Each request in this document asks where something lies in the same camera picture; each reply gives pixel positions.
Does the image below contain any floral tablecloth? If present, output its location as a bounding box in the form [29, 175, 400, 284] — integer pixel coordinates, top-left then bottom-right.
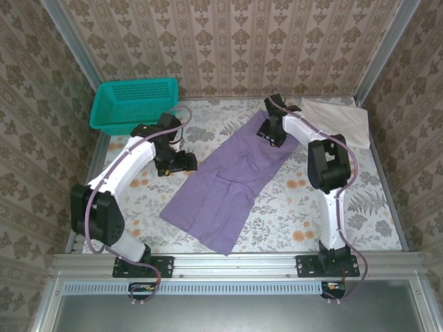
[82, 98, 404, 255]

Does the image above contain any grey metal panel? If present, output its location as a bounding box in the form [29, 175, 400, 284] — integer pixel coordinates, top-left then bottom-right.
[33, 278, 443, 332]

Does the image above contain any aluminium frame post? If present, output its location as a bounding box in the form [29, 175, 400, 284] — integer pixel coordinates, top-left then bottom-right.
[355, 0, 422, 101]
[38, 0, 105, 94]

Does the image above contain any right arm's purple cable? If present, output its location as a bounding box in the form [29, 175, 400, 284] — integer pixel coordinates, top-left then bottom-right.
[266, 98, 370, 305]

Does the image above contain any right arm's black base plate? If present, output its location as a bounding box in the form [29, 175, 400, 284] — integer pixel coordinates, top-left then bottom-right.
[296, 255, 361, 279]

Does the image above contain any arm's purple cable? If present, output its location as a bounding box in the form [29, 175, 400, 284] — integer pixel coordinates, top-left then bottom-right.
[266, 98, 370, 305]
[82, 105, 194, 306]

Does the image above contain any teal plastic basket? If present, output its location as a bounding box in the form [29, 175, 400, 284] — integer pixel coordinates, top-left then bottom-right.
[89, 76, 180, 136]

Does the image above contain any black controller board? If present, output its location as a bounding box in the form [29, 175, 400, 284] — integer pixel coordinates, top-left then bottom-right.
[127, 282, 157, 301]
[320, 280, 347, 300]

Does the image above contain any left arm's purple cable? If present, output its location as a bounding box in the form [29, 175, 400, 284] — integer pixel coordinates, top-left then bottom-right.
[82, 105, 194, 306]

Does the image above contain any white folded t-shirt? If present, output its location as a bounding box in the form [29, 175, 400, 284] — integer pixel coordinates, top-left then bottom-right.
[299, 97, 370, 149]

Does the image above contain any slotted grey cable duct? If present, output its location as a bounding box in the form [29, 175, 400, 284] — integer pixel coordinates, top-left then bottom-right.
[64, 280, 342, 295]

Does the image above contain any purple t-shirt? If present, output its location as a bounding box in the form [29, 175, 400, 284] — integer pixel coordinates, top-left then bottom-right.
[159, 112, 298, 257]

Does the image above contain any left arm's black base plate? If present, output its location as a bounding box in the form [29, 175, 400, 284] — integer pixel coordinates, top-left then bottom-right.
[112, 255, 174, 279]

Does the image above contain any long aluminium mounting rail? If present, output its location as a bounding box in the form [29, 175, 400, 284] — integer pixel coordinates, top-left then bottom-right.
[51, 252, 426, 280]

